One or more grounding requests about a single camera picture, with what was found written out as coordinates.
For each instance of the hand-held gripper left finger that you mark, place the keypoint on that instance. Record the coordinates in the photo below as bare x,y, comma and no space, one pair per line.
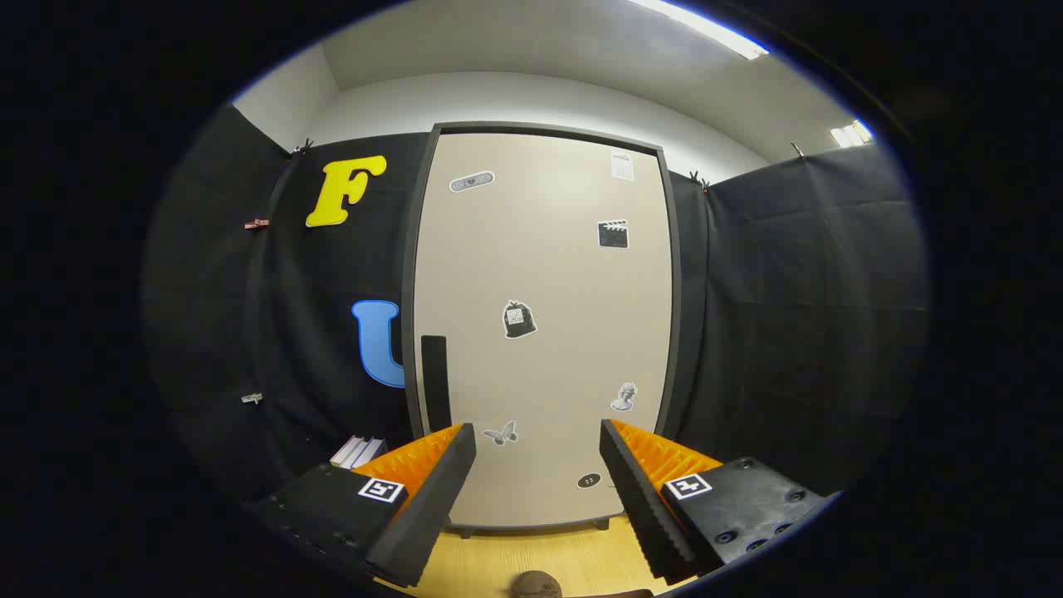
432,507

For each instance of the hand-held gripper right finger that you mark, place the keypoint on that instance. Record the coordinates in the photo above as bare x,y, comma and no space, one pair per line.
639,507

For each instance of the brown fuzzy shoe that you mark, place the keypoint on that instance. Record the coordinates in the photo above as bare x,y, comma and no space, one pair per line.
536,585

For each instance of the grey shoe cabinet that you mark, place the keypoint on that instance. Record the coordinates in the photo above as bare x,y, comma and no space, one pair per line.
408,291

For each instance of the black backdrop cloth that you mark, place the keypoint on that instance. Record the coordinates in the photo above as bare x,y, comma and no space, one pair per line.
789,291

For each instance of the black clip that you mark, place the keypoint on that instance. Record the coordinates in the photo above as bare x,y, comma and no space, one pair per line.
303,148
699,179

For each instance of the small ceiling light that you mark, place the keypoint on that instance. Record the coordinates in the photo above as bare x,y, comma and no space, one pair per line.
851,134

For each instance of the long ceiling light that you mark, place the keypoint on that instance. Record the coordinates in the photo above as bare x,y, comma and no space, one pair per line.
706,27

